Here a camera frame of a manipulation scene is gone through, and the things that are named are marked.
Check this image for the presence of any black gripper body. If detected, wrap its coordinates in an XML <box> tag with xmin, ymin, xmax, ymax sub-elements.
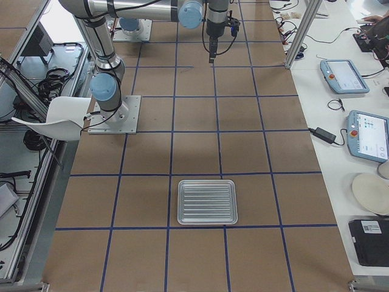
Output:
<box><xmin>206</xmin><ymin>10</ymin><xmax>240</xmax><ymax>58</ymax></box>

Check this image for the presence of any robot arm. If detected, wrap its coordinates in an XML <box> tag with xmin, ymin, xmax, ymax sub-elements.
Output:
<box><xmin>60</xmin><ymin>1</ymin><xmax>129</xmax><ymax>123</ymax></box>
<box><xmin>106</xmin><ymin>1</ymin><xmax>240</xmax><ymax>63</ymax></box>

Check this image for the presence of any silver ribbed metal tray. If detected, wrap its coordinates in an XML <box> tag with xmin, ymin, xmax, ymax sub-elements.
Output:
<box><xmin>177</xmin><ymin>179</ymin><xmax>238</xmax><ymax>225</ymax></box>

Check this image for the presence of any blue teach pendant far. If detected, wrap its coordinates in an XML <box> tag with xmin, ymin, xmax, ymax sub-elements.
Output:
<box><xmin>320</xmin><ymin>59</ymin><xmax>370</xmax><ymax>96</ymax></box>

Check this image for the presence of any blue teach pendant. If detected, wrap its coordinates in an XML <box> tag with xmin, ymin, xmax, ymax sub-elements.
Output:
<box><xmin>346</xmin><ymin>110</ymin><xmax>388</xmax><ymax>163</ymax></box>
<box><xmin>320</xmin><ymin>59</ymin><xmax>370</xmax><ymax>96</ymax></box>

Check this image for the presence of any black laptop power adapter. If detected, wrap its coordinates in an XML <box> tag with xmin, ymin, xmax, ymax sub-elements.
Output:
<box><xmin>308</xmin><ymin>127</ymin><xmax>336</xmax><ymax>144</ymax></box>

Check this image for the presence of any white plastic chair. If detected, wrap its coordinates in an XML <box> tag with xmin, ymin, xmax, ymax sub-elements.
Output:
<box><xmin>12</xmin><ymin>96</ymin><xmax>91</xmax><ymax>141</ymax></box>

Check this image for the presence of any blue teach pendant near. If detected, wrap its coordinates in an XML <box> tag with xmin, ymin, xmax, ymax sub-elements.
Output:
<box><xmin>346</xmin><ymin>110</ymin><xmax>388</xmax><ymax>163</ymax></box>

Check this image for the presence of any beige round plate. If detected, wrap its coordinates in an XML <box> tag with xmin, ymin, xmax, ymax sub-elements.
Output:
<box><xmin>352</xmin><ymin>173</ymin><xmax>388</xmax><ymax>216</ymax></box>

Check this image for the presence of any black box on desk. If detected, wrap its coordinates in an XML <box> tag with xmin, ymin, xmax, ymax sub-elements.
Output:
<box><xmin>348</xmin><ymin>220</ymin><xmax>388</xmax><ymax>267</ymax></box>

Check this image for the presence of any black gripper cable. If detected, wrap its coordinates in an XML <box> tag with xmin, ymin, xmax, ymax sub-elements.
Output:
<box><xmin>201</xmin><ymin>9</ymin><xmax>241</xmax><ymax>56</ymax></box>

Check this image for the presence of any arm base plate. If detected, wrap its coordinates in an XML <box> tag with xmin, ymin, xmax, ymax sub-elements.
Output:
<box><xmin>87</xmin><ymin>96</ymin><xmax>142</xmax><ymax>134</ymax></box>
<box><xmin>112</xmin><ymin>18</ymin><xmax>152</xmax><ymax>43</ymax></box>

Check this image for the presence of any aluminium frame post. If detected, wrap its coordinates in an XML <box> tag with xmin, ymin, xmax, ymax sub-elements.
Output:
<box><xmin>284</xmin><ymin>0</ymin><xmax>322</xmax><ymax>69</ymax></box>

